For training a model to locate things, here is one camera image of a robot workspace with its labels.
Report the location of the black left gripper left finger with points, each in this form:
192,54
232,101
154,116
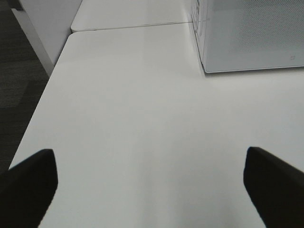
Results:
27,190

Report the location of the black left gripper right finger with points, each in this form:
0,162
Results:
275,188

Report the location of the white microwave door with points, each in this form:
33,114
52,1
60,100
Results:
254,35

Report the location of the white microwave oven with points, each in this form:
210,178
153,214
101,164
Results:
251,35

